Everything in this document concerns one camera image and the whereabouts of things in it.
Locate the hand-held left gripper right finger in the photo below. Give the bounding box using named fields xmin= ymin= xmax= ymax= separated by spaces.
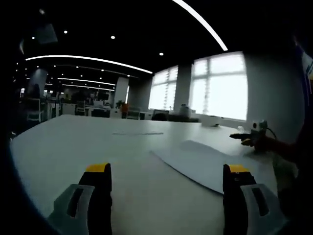
xmin=222 ymin=164 xmax=289 ymax=235

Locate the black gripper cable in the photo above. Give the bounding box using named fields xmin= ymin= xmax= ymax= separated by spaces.
xmin=265 ymin=127 xmax=277 ymax=140

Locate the white table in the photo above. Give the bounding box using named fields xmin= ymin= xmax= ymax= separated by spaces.
xmin=9 ymin=114 xmax=294 ymax=235

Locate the blue white wall poster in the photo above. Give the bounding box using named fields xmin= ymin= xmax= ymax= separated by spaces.
xmin=302 ymin=51 xmax=313 ymax=94

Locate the white slatted office chair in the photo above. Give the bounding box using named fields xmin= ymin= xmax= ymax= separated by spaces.
xmin=127 ymin=107 xmax=141 ymax=120

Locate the black office chair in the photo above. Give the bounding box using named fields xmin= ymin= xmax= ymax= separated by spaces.
xmin=152 ymin=110 xmax=170 ymax=121

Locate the person's right hand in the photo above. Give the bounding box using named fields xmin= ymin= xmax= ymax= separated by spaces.
xmin=253 ymin=136 xmax=272 ymax=153

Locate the white paper sheet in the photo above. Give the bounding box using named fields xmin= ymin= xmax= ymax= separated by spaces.
xmin=149 ymin=140 xmax=278 ymax=195

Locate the ceiling air conditioner vent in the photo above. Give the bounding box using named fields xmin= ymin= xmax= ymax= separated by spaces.
xmin=35 ymin=23 xmax=59 ymax=45

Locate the white mesh office chair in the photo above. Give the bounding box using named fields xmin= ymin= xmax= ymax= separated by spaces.
xmin=26 ymin=98 xmax=41 ymax=122

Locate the large bright window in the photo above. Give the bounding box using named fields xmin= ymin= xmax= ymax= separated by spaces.
xmin=148 ymin=51 xmax=249 ymax=121

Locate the curved ceiling light strip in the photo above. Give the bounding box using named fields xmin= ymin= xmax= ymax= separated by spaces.
xmin=25 ymin=55 xmax=154 ymax=74
xmin=172 ymin=0 xmax=228 ymax=52

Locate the green potted plant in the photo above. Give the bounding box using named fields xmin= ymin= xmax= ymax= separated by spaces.
xmin=115 ymin=100 xmax=130 ymax=119

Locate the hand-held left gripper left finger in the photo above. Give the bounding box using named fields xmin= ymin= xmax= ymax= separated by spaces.
xmin=47 ymin=162 xmax=113 ymax=235

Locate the person in dark clothes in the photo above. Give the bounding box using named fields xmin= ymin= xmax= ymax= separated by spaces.
xmin=276 ymin=110 xmax=313 ymax=221

